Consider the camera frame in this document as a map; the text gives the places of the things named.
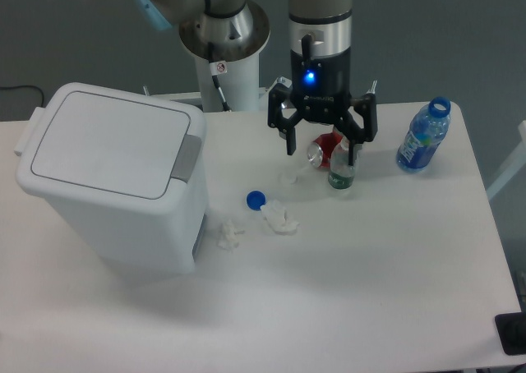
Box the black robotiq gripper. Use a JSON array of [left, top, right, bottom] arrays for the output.
[[267, 48, 377, 166]]

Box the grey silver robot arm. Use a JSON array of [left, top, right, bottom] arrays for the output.
[[137, 0, 377, 164]]

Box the red soda can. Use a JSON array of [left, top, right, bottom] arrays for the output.
[[307, 129, 343, 169]]

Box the grey trash can push button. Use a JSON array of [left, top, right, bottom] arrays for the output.
[[170, 134, 202, 182]]

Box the white plastic trash can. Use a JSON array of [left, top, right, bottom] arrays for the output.
[[16, 83, 209, 274]]

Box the clear green label bottle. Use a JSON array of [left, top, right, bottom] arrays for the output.
[[328, 137, 361, 190]]

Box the blue bottle cap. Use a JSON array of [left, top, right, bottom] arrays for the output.
[[246, 190, 266, 211]]

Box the crumpled white tissue right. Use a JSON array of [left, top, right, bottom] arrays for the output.
[[261, 200, 299, 235]]

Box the crumpled white tissue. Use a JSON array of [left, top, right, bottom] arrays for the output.
[[261, 200, 299, 235], [217, 219, 245, 251]]

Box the blue plastic water bottle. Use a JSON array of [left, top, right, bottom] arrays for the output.
[[396, 96, 451, 173]]

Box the crumpled white tissue left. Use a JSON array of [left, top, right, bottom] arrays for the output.
[[217, 219, 245, 251]]

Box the white furniture at right edge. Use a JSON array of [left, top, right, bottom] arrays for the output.
[[486, 121, 525, 201]]

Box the black device at table edge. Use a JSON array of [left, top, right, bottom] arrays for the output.
[[495, 312, 525, 356]]

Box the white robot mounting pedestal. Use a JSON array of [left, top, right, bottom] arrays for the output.
[[156, 54, 270, 113]]

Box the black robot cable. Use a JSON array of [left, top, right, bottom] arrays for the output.
[[197, 0, 233, 113]]

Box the black floor cable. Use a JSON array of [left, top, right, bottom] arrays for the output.
[[0, 85, 45, 106]]

